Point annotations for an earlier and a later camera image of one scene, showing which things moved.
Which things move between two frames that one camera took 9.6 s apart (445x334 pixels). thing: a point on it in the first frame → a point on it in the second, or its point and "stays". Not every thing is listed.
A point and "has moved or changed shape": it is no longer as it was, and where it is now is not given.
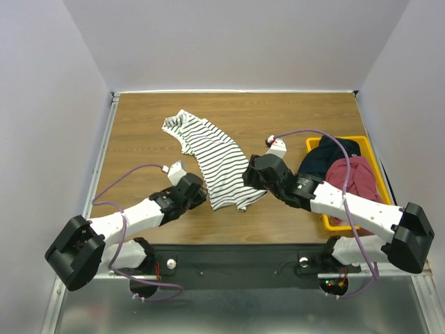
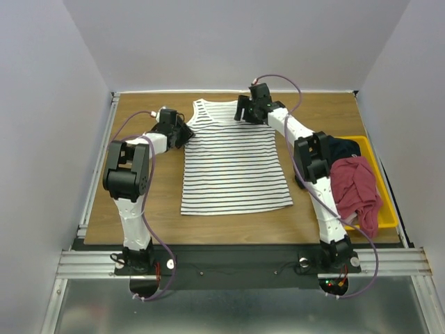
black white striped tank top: (222, 161) has moved or changed shape
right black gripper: (257, 174) → (245, 110)
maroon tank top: (362, 184) stays
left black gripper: (200, 197) → (188, 134)
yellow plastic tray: (366, 150) stays
